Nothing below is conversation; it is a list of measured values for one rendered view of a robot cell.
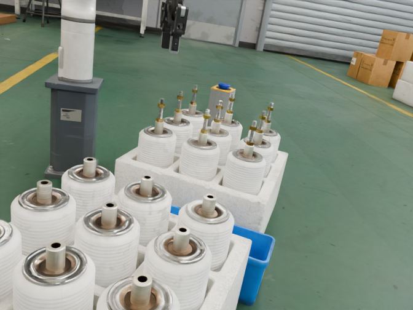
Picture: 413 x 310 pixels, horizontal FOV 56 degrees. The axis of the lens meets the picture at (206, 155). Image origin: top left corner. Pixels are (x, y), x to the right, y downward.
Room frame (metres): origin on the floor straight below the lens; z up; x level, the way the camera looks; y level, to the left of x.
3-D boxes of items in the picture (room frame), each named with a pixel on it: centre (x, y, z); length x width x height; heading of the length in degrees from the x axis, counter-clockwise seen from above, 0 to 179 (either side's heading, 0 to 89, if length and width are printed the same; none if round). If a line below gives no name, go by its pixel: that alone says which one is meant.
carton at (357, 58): (4.94, -1.73, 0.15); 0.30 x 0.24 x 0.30; 99
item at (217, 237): (0.58, -0.02, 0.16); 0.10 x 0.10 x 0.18
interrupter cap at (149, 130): (0.95, 0.13, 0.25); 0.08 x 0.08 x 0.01
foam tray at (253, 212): (1.03, -0.02, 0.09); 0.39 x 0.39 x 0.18; 75
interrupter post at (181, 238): (0.47, 0.01, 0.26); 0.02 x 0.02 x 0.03
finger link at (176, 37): (0.90, 0.11, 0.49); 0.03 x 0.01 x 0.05; 25
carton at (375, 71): (4.62, -1.74, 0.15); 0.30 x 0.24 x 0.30; 9
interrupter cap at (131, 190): (0.62, 0.10, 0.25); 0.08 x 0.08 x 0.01
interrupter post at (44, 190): (0.53, 0.24, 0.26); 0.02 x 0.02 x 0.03
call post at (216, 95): (1.33, -0.02, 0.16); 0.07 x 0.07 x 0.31; 75
